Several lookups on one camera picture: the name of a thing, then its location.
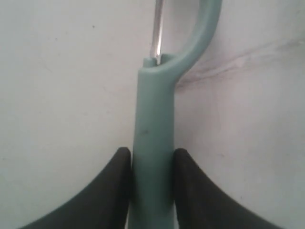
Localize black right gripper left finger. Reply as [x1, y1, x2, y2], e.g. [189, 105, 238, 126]
[25, 147, 132, 229]

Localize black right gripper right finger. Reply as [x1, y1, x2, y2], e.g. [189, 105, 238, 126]
[173, 148, 278, 229]

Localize teal handled vegetable peeler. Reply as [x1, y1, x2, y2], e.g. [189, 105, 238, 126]
[128, 0, 222, 229]

